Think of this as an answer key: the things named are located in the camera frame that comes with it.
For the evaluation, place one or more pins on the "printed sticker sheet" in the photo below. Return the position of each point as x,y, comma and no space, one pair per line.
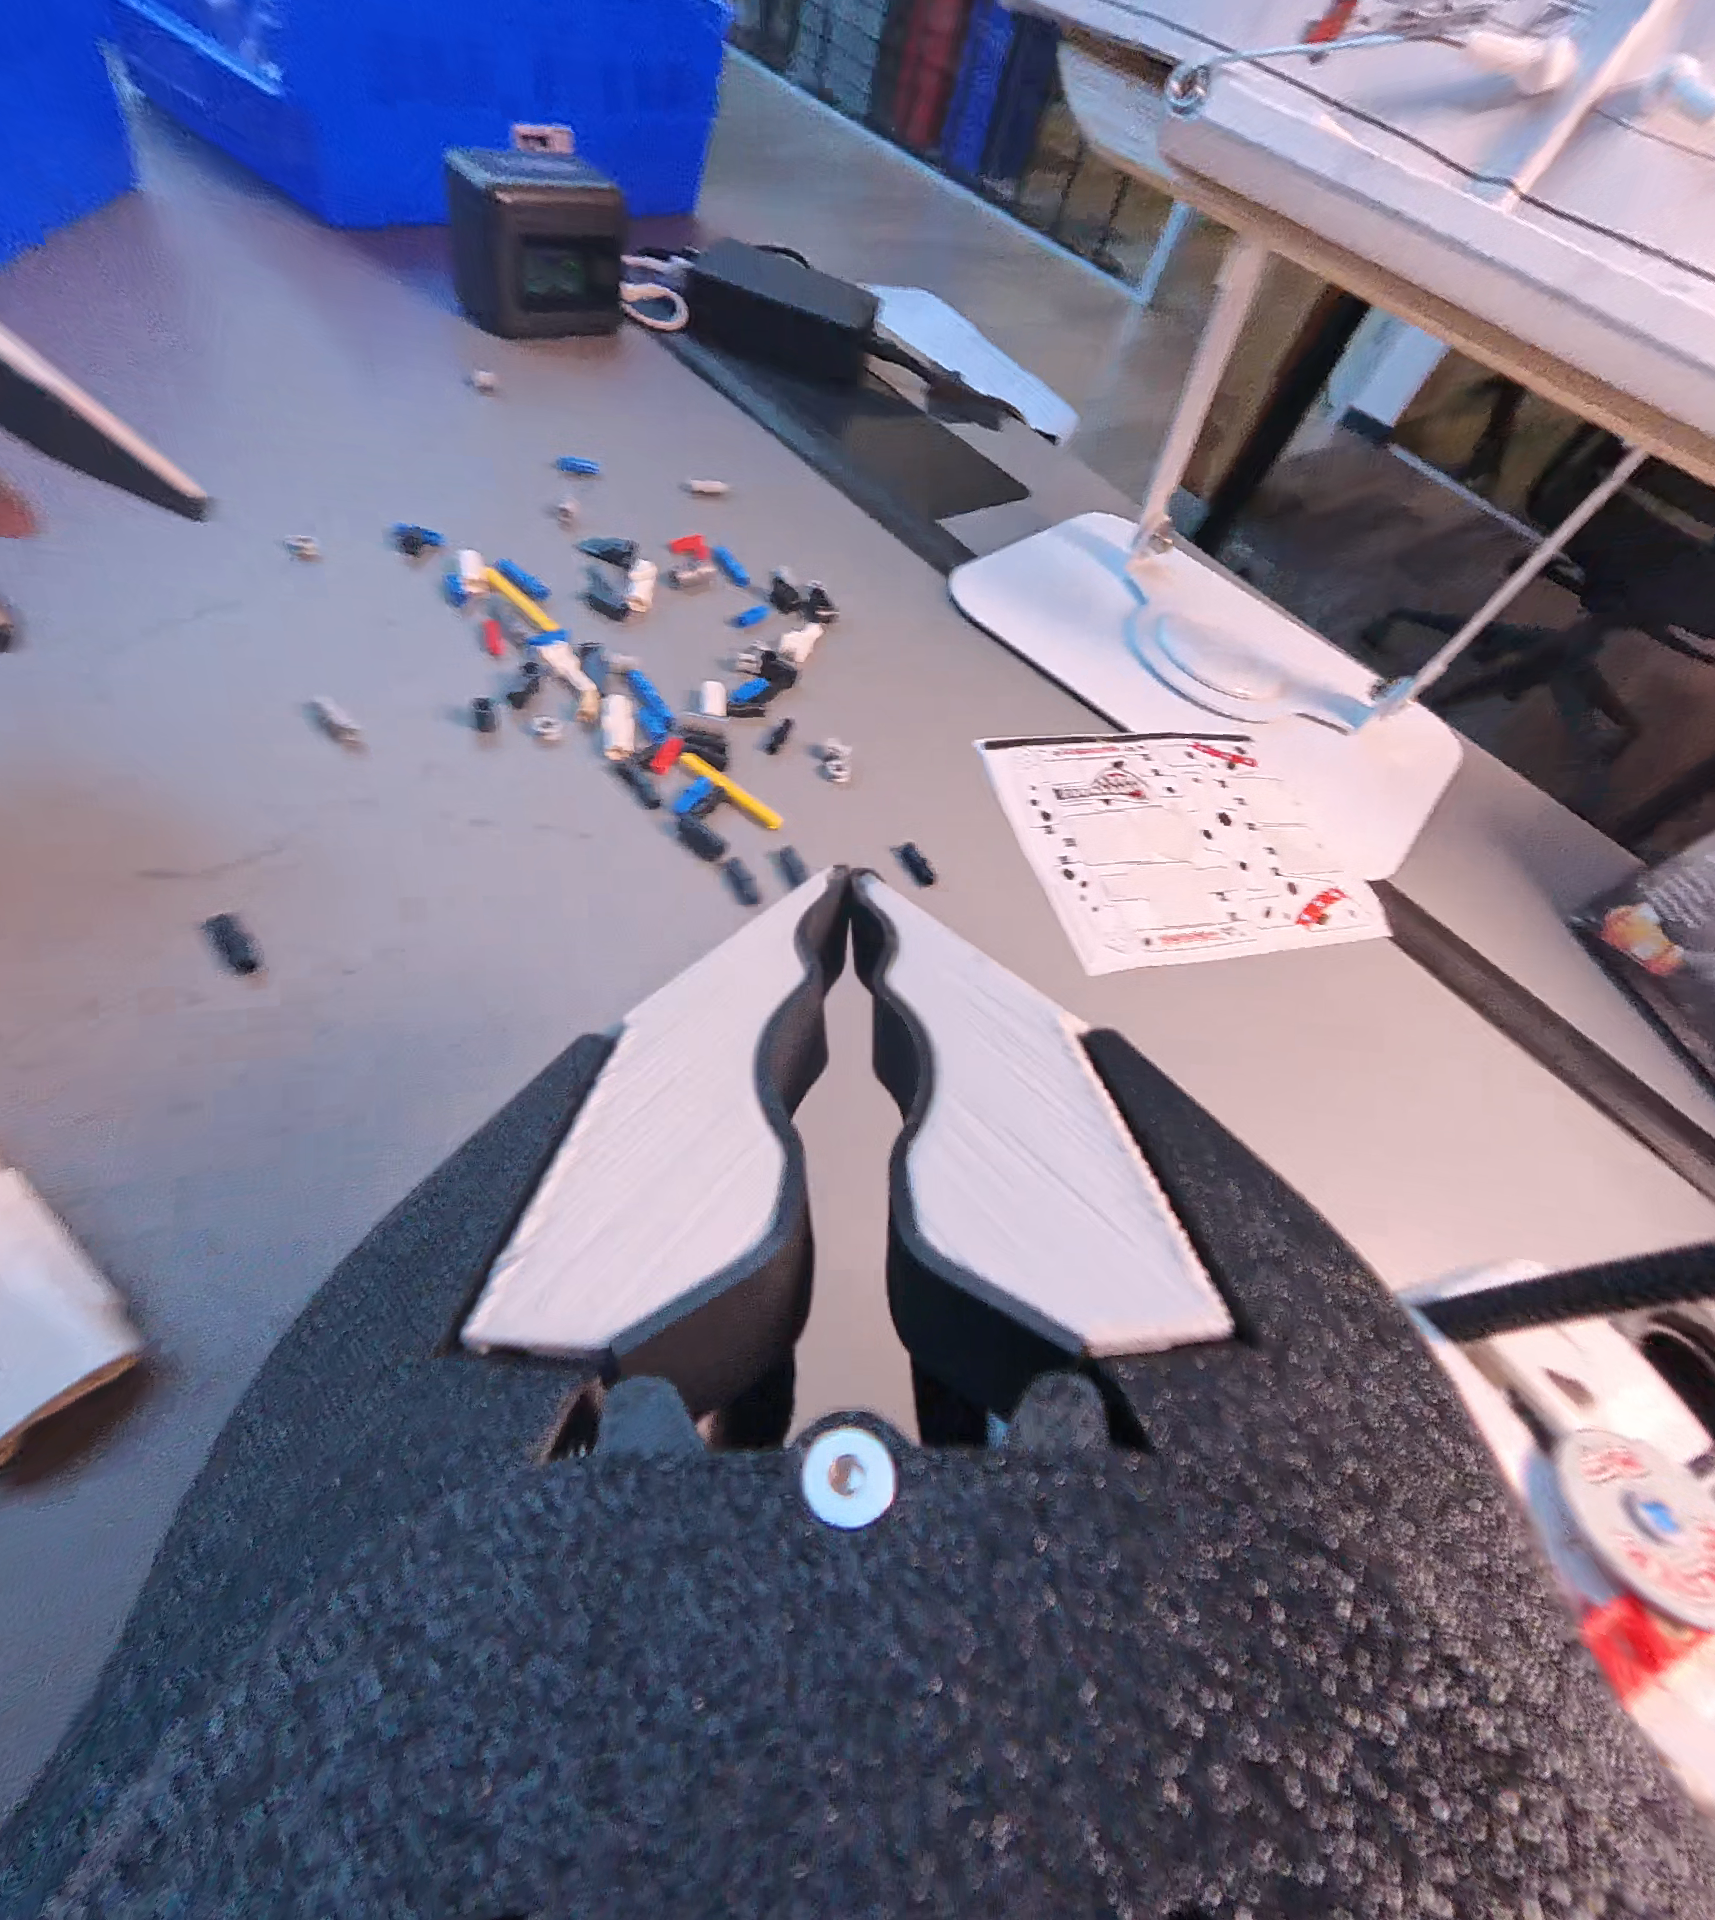
1189,855

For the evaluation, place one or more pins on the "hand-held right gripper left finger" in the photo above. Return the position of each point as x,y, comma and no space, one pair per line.
649,1184

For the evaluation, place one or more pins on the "row of binders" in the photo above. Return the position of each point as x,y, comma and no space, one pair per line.
933,91

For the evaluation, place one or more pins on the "grey toy pin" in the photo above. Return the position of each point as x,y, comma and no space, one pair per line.
335,721

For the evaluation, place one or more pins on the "pile of small toy pieces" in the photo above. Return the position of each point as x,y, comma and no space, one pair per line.
521,597

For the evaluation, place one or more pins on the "black cube device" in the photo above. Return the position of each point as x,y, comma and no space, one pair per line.
535,249

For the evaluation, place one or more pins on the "black power adapter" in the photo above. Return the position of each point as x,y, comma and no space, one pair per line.
783,309

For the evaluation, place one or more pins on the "black toy pin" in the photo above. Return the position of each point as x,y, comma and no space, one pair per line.
915,860
793,866
231,943
743,882

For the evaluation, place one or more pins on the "printed toy truck box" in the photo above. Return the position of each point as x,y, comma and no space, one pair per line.
1712,961

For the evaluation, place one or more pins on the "white black toy truck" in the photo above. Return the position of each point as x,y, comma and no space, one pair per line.
1652,1514

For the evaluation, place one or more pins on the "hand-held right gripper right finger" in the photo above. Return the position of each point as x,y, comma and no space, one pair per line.
1039,1184

